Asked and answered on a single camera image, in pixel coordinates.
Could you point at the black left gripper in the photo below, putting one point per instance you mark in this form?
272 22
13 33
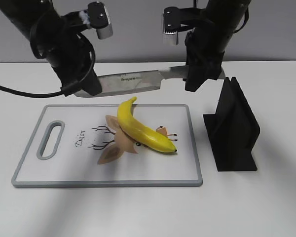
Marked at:
60 41

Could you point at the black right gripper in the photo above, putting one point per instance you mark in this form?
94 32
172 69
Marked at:
202 65

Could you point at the knife with white handle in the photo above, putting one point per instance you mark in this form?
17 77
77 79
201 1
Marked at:
142 81

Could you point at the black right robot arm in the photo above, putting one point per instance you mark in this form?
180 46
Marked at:
206 44

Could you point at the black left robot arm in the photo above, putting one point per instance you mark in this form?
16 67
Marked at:
22 14

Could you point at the yellow plastic banana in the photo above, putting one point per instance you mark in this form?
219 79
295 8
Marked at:
141 133

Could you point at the grey-rimmed deer cutting board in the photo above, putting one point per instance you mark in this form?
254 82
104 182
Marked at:
75 146

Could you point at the black knife stand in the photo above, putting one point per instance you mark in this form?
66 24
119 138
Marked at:
232 130

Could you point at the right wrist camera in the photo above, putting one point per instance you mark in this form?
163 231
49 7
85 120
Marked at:
175 20

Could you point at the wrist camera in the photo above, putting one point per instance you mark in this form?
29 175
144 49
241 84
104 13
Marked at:
96 16
175 20

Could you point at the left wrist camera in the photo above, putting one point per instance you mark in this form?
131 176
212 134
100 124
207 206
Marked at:
96 16

